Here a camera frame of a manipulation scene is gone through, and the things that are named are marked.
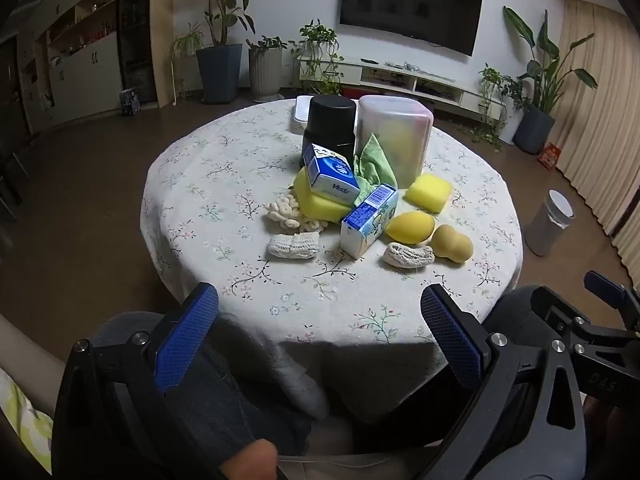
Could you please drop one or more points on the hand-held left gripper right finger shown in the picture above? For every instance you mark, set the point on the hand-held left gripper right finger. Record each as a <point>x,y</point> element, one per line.
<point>450,340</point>

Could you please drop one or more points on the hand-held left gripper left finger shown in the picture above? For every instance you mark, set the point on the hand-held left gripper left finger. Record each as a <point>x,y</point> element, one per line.
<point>187,340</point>

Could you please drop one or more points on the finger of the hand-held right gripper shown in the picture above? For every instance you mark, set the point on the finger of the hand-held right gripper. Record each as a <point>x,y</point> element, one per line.
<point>550,310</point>
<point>605,282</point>

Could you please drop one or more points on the white knitted cloth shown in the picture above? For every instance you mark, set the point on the white knitted cloth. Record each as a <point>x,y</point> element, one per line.
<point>295,246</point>
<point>407,255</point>

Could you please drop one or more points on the tan gourd-shaped sponge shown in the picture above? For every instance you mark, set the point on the tan gourd-shaped sponge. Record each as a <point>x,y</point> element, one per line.
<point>452,244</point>

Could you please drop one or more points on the yellow egg-shaped sponge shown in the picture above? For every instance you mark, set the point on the yellow egg-shaped sponge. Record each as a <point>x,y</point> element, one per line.
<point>410,227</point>

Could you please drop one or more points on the blue tissue pack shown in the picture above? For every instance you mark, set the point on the blue tissue pack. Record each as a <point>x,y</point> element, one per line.
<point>367,220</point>
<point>330,172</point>

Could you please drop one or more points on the small yellow sponge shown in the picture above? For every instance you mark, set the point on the small yellow sponge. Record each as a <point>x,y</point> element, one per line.
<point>429,194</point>

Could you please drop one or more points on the large yellow sponge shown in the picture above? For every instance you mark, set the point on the large yellow sponge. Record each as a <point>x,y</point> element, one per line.
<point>320,207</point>

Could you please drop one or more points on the green cloth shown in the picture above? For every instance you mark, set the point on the green cloth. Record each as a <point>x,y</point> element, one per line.
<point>372,160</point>

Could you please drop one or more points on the translucent plastic container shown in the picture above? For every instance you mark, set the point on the translucent plastic container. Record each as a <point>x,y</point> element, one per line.
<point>400,125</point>

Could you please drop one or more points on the black round container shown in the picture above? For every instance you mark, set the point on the black round container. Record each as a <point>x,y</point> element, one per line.
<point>330,120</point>

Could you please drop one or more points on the person's left hand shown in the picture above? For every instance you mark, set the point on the person's left hand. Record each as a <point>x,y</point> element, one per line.
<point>250,460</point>

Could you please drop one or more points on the person's grey trousers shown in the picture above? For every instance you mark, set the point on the person's grey trousers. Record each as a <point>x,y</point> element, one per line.
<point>240,400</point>

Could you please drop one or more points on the grey trash can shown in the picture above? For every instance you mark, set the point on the grey trash can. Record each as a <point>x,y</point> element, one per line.
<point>547,225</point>

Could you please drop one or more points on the red box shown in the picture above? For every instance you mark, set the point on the red box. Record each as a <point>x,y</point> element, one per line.
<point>549,156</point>

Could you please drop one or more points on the beige sofa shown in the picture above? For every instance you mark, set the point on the beige sofa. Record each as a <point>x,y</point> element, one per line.
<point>30,355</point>

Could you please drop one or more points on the round floral-clothed table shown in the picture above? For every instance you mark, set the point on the round floral-clothed table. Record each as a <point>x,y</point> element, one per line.
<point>225,185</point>

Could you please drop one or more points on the large-leaf plant in dark pot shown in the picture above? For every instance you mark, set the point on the large-leaf plant in dark pot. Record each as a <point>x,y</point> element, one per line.
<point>537,125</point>

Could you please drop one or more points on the beige curtain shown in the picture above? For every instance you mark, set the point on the beige curtain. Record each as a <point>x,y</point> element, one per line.
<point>600,110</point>

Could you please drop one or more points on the leaf print cushion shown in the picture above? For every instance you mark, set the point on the leaf print cushion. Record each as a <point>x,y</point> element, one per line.
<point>25,420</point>

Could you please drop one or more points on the leafy plant in white pot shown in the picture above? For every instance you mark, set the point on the leafy plant in white pot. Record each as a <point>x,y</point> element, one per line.
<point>495,85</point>

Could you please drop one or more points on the blue toy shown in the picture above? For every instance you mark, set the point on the blue toy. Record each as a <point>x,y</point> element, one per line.
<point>131,101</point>

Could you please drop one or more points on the white tray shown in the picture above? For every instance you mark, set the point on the white tray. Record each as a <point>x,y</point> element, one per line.
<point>300,110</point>

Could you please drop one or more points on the white television console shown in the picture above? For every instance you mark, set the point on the white television console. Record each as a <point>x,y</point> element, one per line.
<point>400,77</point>

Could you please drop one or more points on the tall tree in blue pot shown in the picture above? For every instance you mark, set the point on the tall tree in blue pot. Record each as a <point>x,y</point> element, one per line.
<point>218,72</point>

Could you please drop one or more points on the plant in ribbed grey pot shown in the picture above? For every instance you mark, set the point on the plant in ribbed grey pot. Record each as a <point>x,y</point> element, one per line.
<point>265,72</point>

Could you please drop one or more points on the spider plant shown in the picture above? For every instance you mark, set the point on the spider plant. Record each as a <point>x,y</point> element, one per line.
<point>187,40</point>

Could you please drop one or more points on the trailing vine plant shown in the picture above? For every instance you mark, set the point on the trailing vine plant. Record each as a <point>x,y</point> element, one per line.
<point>320,50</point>

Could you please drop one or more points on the white wall cabinet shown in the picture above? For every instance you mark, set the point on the white wall cabinet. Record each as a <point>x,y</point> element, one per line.
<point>75,60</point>

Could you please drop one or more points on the wall television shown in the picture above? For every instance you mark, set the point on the wall television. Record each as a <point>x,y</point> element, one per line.
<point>410,0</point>

